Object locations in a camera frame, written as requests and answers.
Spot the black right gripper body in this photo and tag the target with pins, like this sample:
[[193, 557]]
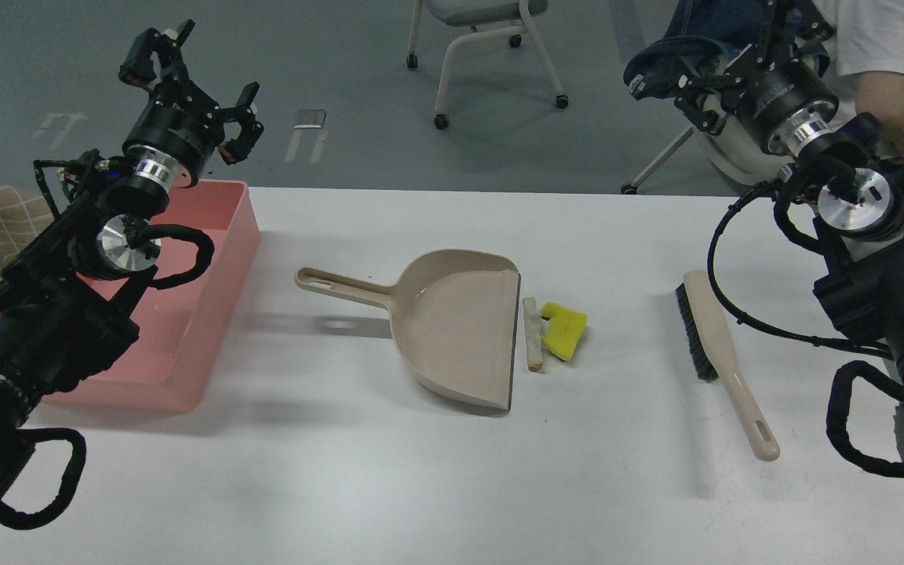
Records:
[[786, 109]]

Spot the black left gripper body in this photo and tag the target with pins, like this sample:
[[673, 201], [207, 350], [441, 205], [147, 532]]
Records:
[[175, 135]]

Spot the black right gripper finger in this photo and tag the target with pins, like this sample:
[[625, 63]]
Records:
[[793, 30], [706, 84]]

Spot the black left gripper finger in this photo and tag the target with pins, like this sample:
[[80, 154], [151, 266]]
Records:
[[155, 65], [238, 149]]

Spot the beige plastic dustpan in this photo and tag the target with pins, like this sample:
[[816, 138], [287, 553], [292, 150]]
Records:
[[453, 318]]

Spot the beige hand brush black bristles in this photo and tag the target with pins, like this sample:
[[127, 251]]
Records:
[[715, 359]]

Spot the bread crust slice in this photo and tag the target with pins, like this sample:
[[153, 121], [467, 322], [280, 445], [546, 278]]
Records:
[[532, 328]]

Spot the yellow sponge piece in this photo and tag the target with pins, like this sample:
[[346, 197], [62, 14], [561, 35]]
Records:
[[564, 329]]

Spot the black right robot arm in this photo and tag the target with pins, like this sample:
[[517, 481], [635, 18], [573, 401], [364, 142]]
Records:
[[843, 201]]

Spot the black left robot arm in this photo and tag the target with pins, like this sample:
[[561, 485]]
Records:
[[67, 300]]

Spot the pink plastic bin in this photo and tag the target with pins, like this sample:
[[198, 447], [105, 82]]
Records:
[[182, 329]]

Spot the white rolling stool base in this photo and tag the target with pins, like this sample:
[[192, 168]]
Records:
[[703, 157]]

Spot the metal floor outlet plate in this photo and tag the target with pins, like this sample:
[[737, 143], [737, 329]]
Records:
[[309, 118]]

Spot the seated person white shirt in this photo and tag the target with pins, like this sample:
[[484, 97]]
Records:
[[867, 66]]

